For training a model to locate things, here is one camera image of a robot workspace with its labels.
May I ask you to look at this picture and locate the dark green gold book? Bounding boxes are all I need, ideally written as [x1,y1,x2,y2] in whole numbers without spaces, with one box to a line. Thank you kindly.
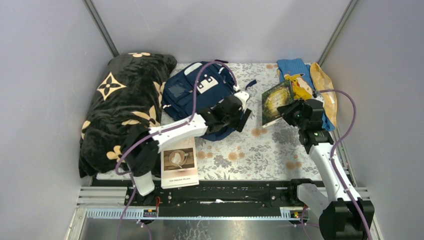
[261,80,294,128]

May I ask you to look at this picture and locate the navy blue student backpack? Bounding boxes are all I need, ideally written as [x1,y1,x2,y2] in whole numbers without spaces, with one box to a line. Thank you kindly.
[161,59,239,142]

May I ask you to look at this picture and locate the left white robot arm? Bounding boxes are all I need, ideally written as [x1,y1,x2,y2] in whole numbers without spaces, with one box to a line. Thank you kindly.
[121,90,251,206]

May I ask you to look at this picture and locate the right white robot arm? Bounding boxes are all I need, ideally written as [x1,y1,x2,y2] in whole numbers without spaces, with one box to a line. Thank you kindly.
[277,99,375,240]

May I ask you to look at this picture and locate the yellow plastic bag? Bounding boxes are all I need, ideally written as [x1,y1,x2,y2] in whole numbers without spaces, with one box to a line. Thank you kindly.
[309,62,338,132]

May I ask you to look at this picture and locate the blue Pikachu cloth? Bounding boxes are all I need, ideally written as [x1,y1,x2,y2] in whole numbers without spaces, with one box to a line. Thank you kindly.
[276,58,338,131]

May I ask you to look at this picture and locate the floral white table mat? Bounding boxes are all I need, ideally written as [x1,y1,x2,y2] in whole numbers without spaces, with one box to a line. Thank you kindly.
[96,62,345,182]

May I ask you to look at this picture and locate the white coffee cover book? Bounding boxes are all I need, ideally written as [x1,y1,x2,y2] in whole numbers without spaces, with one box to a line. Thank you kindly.
[160,137,199,189]

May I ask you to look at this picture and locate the black floral plush blanket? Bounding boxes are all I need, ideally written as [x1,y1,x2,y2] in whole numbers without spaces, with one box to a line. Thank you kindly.
[78,52,177,178]

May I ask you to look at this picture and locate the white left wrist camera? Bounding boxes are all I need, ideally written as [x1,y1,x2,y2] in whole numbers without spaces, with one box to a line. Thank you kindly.
[233,85,250,111]

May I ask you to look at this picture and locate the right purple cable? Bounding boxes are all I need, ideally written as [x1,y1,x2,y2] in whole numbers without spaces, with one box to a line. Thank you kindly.
[299,88,374,240]

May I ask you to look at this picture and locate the purple cable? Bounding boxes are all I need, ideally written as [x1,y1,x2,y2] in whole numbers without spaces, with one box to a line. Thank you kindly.
[299,88,374,240]
[114,60,240,240]

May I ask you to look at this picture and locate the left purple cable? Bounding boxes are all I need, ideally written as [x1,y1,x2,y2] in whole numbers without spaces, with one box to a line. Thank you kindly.
[114,60,240,240]

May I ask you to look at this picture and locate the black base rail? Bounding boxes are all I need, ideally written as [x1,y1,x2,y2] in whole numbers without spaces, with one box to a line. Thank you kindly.
[91,179,310,220]

